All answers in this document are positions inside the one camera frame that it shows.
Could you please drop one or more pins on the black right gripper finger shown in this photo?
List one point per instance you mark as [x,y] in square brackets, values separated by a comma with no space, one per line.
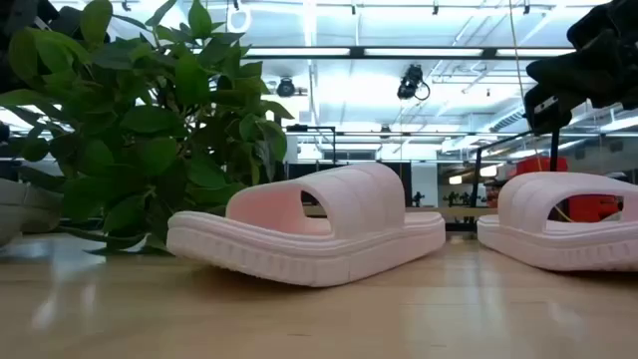
[548,72]

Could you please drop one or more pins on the pink foam slide sandal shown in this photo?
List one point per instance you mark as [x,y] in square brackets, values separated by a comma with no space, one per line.
[548,249]
[299,249]

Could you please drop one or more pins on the grey foam slide sandal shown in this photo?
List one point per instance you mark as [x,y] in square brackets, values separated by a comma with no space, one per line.
[25,209]

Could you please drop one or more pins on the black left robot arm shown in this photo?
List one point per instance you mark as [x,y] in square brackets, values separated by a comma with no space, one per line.
[15,10]

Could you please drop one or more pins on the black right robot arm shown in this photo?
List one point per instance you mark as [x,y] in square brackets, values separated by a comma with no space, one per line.
[613,22]

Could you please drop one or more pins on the black overhead rig beam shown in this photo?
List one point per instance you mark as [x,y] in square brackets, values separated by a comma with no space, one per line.
[423,52]

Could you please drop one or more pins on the black round ceiling lamp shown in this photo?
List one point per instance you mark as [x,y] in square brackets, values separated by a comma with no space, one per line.
[285,88]

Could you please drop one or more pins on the green artificial leafy plant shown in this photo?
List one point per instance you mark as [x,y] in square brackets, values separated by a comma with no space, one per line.
[149,119]

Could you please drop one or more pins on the black overhead camera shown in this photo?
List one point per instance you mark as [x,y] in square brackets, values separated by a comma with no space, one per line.
[410,82]

